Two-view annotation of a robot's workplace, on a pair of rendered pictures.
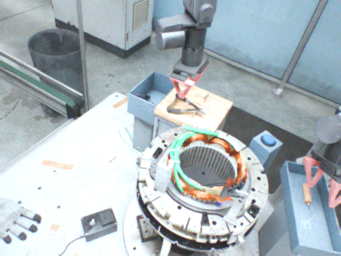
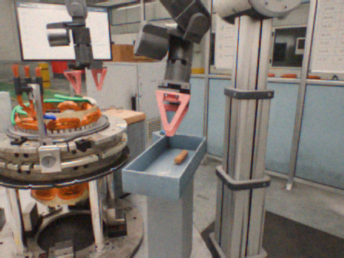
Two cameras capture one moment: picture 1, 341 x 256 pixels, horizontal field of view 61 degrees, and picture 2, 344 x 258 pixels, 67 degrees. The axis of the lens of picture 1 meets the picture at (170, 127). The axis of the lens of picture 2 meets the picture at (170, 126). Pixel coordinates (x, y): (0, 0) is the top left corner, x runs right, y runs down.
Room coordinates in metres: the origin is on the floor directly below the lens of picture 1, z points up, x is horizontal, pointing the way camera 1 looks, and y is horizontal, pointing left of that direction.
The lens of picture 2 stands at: (-0.07, -0.53, 1.26)
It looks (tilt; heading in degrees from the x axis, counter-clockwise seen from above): 15 degrees down; 16
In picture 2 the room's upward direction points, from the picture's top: straight up
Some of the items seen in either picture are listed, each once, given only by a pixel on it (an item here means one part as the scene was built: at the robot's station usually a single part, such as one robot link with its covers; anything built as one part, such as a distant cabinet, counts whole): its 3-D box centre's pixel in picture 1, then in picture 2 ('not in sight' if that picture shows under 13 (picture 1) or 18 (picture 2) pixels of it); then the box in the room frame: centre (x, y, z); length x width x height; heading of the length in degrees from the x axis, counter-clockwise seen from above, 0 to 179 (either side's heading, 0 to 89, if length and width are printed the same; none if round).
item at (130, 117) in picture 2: (194, 107); (107, 117); (0.74, -0.07, 1.05); 0.20 x 0.19 x 0.02; 69
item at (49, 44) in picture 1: (60, 63); not in sight; (1.77, 0.90, 0.39); 0.39 x 0.39 x 0.35
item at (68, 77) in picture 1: (62, 75); not in sight; (1.77, 0.90, 0.28); 0.38 x 0.37 x 0.56; 156
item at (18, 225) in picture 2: (167, 245); (16, 216); (0.34, -0.05, 0.91); 0.02 x 0.02 x 0.21
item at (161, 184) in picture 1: (164, 175); (2, 112); (0.38, -0.01, 1.14); 0.03 x 0.03 x 0.09; 72
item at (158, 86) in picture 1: (151, 117); not in sight; (0.79, 0.08, 0.92); 0.17 x 0.11 x 0.28; 159
